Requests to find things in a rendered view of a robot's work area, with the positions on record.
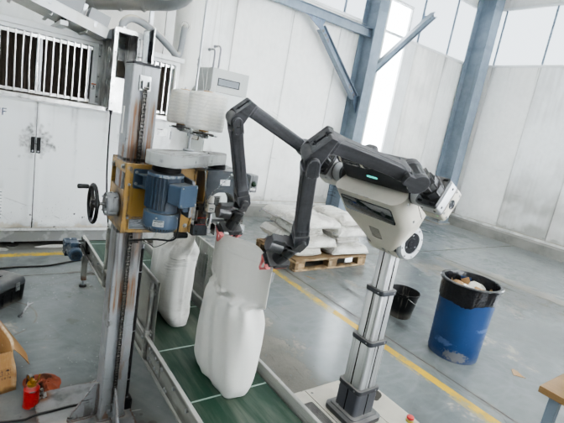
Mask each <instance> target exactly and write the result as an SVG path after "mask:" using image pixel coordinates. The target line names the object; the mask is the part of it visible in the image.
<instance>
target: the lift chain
mask: <svg viewBox="0 0 564 423"><path fill-rule="evenodd" d="M143 90H144V91H146V92H144V91H143V95H142V98H143V99H142V103H141V112H140V113H141V114H140V122H139V130H138V145H137V153H136V161H135V164H140V162H141V159H140V158H141V153H142V152H141V151H142V143H143V135H144V121H145V113H146V105H147V97H148V88H144V89H143ZM144 95H146V96H144ZM144 99H145V100H144ZM143 102H145V104H144V103H143ZM142 110H144V111H142ZM142 114H144V115H142ZM142 121H143V122H142ZM141 125H143V126H141ZM141 129H142V130H141ZM140 132H142V133H140ZM140 136H141V137H140ZM140 139H141V141H140ZM139 143H140V144H139ZM139 147H141V148H139ZM139 150H140V151H139ZM138 154H139V155H138ZM138 158H139V159H138ZM137 161H139V162H137ZM130 233H131V234H130ZM132 239H133V232H129V233H128V240H132ZM129 243H130V244H129ZM129 247H130V248H129ZM131 247H132V243H131V242H129V241H128V244H127V253H126V261H125V269H124V280H123V293H122V302H121V303H122V304H121V310H120V319H119V328H118V335H117V352H116V360H115V369H114V377H113V387H112V401H113V397H114V396H113V395H114V389H116V388H117V386H118V372H119V363H120V356H121V346H122V339H123V322H124V315H125V307H126V305H125V304H126V297H127V290H128V275H129V266H130V259H131V250H132V248H131ZM129 249H130V250H129ZM128 250H129V251H128ZM128 256H129V257H128ZM127 263H128V264H127ZM126 269H127V270H126ZM126 272H127V273H126ZM126 275H127V276H126ZM124 282H126V283H124ZM124 288H126V289H124ZM124 291H125V292H124ZM123 297H125V298H123ZM123 304H124V305H123ZM123 306H124V307H123ZM121 319H122V320H121ZM120 328H121V329H120ZM120 331H121V332H120ZM120 334H121V335H120ZM119 340H120V341H119ZM119 346H120V347H119ZM118 354H119V355H118ZM117 360H118V361H117ZM115 380H116V381H115ZM114 386H115V387H114ZM112 401H111V402H112Z"/></svg>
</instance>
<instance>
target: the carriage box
mask: <svg viewBox="0 0 564 423"><path fill-rule="evenodd" d="M117 167H118V168H119V169H120V170H121V171H123V172H124V173H125V178H124V187H123V189H121V188H120V187H119V186H118V185H116V184H115V178H116V168H117ZM134 169H145V170H151V169H152V165H151V164H135V163H126V162H123V161H121V160H120V159H119V158H118V155H117V154H114V155H113V157H112V175H111V185H110V191H113V192H117V193H118V195H119V211H118V214H117V215H116V216H107V219H109V220H110V221H111V222H112V224H113V225H114V226H115V227H116V228H117V230H118V231H119V232H120V233H125V232H151V231H149V230H147V229H128V220H129V219H143V211H144V208H145V207H146V206H145V205H144V196H145V189H134V188H133V172H134ZM197 171H198V169H197V168H190V169H182V170H181V174H183V175H184V176H186V177H188V178H189V179H191V180H193V181H195V183H196V177H197ZM190 228H191V217H190V218H187V217H185V216H184V215H182V214H181V215H180V227H179V232H190Z"/></svg>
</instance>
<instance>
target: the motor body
mask: <svg viewBox="0 0 564 423"><path fill-rule="evenodd" d="M184 178H185V176H184V175H183V174H181V173H180V174H178V175H172V174H165V173H159V172H156V171H153V170H148V174H147V180H146V188H145V196H144V205H145V206H146V207H145V208H144V211H143V225H144V228H145V229H147V230H149V231H151V232H159V233H168V232H173V231H175V230H176V228H177V226H178V219H179V212H178V211H177V206H172V205H171V204H168V203H167V199H168V192H169V185H170V184H173V183H184V180H183V179H184Z"/></svg>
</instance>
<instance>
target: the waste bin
mask: <svg viewBox="0 0 564 423"><path fill-rule="evenodd" d="M467 277H469V279H470V282H471V281H476V282H478V283H479V284H481V285H483V286H484V287H485V289H486V290H477V289H474V288H471V287H467V286H465V285H461V284H458V283H457V282H455V281H453V280H454V279H459V280H461V279H463V278H467ZM461 281H462V280H461ZM490 290H492V291H490ZM439 292H440V293H439V296H438V301H437V304H436V311H435V315H434V318H433V322H432V326H431V333H430V336H429V340H428V347H429V348H430V350H432V352H433V353H435V354H436V355H437V356H439V357H441V358H443V359H446V360H447V361H449V362H452V363H457V364H461V365H472V364H475V363H476V362H477V360H478V355H479V353H480V351H481V348H482V345H483V341H484V338H485V336H486V333H487V330H488V326H489V323H490V321H491V318H492V315H493V313H494V308H495V307H496V306H497V304H498V303H499V298H500V296H501V295H502V294H503V293H504V287H503V286H502V285H501V284H499V283H498V282H496V281H494V280H492V279H490V278H487V277H485V276H482V275H480V274H475V273H472V272H468V271H464V270H460V269H445V270H442V271H441V284H440V289H439Z"/></svg>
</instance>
